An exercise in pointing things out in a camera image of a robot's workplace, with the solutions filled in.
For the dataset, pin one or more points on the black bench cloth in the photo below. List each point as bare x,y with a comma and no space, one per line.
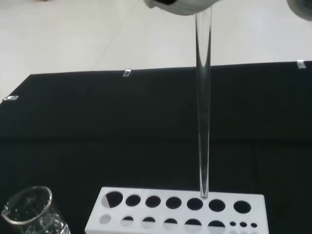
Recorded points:
122,122

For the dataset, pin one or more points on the clear cloth clip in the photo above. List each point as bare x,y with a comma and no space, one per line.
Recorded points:
127,72
301,64
11,98

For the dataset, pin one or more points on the clear glass beaker with water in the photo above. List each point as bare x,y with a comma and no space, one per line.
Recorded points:
31,219

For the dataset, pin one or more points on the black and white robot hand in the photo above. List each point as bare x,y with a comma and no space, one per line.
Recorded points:
180,8

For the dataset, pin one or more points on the white test tube rack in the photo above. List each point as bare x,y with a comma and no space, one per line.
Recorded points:
178,191

